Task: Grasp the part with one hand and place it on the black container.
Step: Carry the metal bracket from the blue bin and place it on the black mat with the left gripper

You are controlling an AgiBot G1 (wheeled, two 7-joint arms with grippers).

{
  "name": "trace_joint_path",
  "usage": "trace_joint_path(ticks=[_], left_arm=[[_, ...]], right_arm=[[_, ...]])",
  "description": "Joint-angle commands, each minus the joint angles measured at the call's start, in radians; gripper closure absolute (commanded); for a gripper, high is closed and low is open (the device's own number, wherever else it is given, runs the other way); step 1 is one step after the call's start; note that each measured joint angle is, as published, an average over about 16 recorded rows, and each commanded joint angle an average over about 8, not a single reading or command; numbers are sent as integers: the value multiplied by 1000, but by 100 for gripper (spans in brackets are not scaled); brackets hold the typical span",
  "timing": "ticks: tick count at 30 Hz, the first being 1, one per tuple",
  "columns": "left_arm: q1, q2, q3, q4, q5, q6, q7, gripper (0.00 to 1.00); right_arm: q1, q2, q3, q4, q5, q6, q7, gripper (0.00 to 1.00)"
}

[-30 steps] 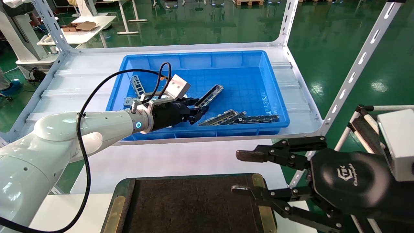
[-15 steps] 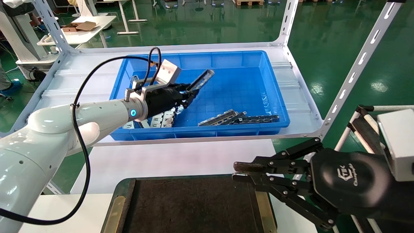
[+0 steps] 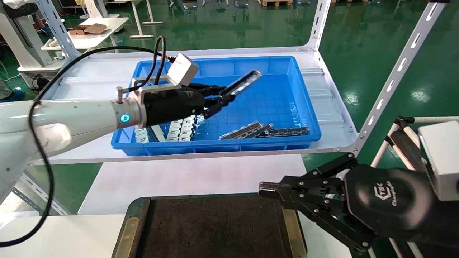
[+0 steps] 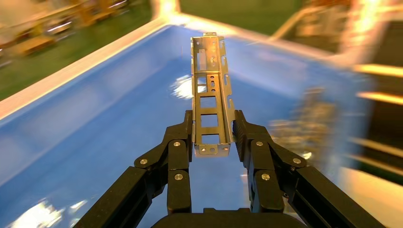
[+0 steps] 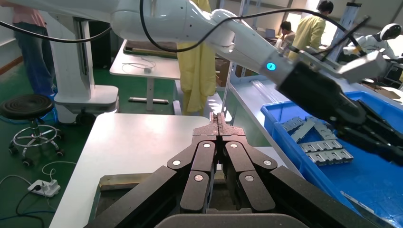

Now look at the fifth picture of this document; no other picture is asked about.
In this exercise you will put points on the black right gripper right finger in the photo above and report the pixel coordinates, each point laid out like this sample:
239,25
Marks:
236,157

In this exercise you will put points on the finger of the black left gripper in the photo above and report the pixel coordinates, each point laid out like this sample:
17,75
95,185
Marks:
387,124
377,144

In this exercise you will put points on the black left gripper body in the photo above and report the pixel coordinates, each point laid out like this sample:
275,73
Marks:
314,88

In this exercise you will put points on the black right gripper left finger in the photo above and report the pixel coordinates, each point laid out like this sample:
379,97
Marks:
201,157

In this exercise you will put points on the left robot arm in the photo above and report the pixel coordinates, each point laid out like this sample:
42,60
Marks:
189,22

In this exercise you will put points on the cardboard sheet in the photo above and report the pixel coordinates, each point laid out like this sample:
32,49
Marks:
384,91

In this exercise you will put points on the blue plastic bin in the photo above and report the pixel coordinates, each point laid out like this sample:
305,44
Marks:
362,188

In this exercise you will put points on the person in yellow coat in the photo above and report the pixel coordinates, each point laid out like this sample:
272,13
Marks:
310,31

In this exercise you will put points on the white metal shelving rack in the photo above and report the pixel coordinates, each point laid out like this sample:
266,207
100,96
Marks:
252,100

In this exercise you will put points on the seated dark haired person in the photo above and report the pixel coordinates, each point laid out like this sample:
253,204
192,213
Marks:
287,28

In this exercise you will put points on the laptop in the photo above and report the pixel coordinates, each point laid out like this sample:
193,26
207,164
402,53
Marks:
270,34

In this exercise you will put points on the long yellow coat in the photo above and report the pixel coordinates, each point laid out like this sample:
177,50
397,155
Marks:
196,78

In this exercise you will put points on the stacked cardboard boxes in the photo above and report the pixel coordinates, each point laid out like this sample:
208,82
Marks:
223,72

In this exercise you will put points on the white robot black visor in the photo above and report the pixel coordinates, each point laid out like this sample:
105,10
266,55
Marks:
390,31

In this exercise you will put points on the white desk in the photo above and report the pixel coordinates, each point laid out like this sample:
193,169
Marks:
157,67

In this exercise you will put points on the flat cardboard box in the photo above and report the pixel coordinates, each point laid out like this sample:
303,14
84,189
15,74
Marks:
148,48

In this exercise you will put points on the white power strip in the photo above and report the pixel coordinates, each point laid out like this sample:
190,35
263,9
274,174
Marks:
47,188

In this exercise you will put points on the white machine column base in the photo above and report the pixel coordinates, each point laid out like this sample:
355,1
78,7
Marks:
67,63

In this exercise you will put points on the black round stool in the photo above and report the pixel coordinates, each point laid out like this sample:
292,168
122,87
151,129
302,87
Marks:
26,107

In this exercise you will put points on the person in pink shirt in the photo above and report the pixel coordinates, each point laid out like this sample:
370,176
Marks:
34,56

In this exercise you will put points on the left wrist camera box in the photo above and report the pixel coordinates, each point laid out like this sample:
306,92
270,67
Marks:
365,67

